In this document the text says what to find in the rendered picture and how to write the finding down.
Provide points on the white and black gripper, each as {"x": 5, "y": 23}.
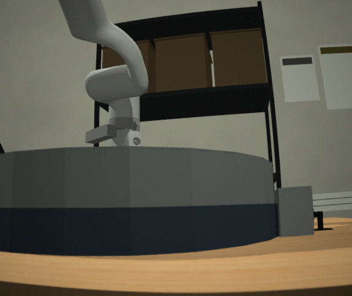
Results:
{"x": 127, "y": 137}

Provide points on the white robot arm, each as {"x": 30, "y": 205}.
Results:
{"x": 120, "y": 86}

